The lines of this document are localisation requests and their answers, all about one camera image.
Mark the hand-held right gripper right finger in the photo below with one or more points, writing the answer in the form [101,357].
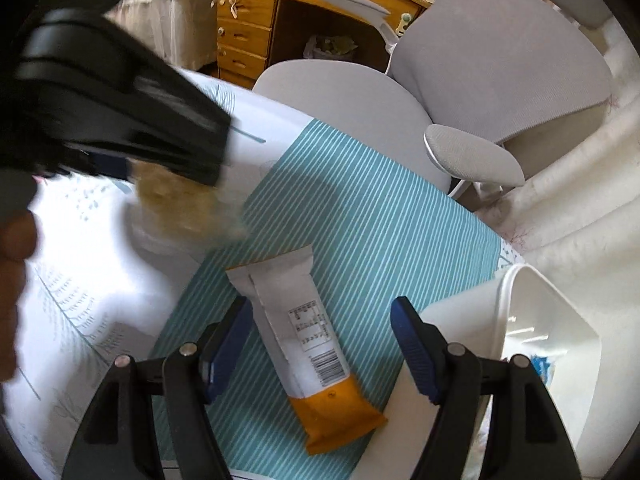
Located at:
[415,347]

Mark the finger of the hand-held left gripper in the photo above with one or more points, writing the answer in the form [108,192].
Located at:
[107,166]
[140,105]

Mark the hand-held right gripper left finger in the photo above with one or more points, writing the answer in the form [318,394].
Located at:
[230,347]

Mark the white plastic storage bin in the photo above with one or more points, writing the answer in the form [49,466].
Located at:
[465,310]

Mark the orange and white bar packet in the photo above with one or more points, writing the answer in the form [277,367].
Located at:
[300,320]

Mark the clear puffed snack pack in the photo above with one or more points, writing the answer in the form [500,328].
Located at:
[175,205]

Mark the blue snack packet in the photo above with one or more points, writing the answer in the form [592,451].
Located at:
[542,366]

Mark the person's left hand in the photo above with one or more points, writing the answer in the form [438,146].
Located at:
[15,260]

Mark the lace-covered furniture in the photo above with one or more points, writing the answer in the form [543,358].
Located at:
[170,20]

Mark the wooden desk with drawers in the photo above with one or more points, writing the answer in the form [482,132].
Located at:
[250,35]

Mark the trash bin with liner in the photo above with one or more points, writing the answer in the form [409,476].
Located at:
[330,47]

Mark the grey office chair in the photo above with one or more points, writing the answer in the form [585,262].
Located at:
[500,50]

